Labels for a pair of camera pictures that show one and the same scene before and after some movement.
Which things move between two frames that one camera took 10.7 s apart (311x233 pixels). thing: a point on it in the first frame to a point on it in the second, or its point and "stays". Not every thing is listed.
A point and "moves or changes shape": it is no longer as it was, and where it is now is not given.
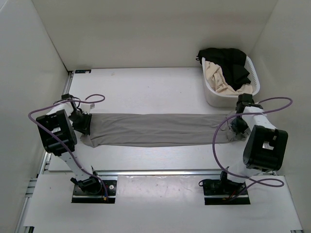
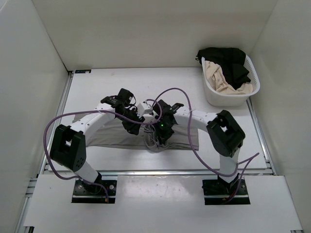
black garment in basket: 232,62 stays
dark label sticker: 82,71 stays
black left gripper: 85,127 to 132,128
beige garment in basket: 219,84 stays
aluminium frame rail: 70,75 stays
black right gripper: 237,128 to 163,137
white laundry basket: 216,99 stays
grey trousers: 140,129 moves or changes shape
